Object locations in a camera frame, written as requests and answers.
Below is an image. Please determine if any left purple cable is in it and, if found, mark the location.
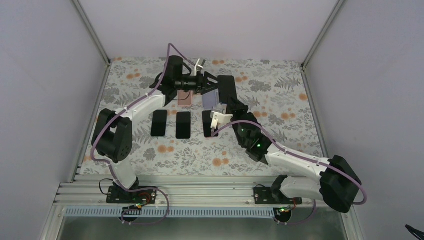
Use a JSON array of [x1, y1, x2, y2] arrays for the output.
[[90, 43, 196, 227]]

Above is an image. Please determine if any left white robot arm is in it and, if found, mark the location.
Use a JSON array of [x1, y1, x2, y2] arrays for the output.
[[90, 55, 219, 203]]

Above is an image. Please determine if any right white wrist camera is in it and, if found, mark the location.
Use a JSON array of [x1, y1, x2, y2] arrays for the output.
[[210, 105, 233, 132]]

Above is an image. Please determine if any floral table mat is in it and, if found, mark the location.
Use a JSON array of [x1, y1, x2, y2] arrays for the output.
[[100, 57, 323, 176]]

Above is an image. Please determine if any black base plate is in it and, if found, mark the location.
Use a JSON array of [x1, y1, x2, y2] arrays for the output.
[[253, 185, 303, 205], [105, 186, 157, 205]]

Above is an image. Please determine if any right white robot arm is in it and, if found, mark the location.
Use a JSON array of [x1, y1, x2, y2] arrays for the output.
[[226, 97, 367, 213]]

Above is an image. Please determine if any black phone from pink case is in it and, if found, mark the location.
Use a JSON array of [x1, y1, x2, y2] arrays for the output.
[[175, 111, 191, 140]]

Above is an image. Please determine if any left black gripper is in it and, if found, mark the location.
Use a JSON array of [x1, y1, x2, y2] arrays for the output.
[[175, 71, 223, 95]]

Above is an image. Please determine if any lilac phone case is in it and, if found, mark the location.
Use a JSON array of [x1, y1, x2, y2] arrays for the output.
[[202, 91, 219, 110]]

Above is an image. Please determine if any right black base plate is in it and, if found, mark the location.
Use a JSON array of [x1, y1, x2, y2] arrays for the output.
[[253, 185, 303, 205]]

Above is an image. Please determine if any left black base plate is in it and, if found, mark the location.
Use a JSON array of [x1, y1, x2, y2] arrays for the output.
[[105, 186, 157, 205]]

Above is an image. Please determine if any grey slotted cable duct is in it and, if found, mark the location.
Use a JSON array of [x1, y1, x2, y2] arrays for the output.
[[64, 207, 276, 219]]

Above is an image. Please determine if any aluminium rail frame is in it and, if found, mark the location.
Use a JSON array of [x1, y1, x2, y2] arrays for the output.
[[41, 175, 364, 240]]

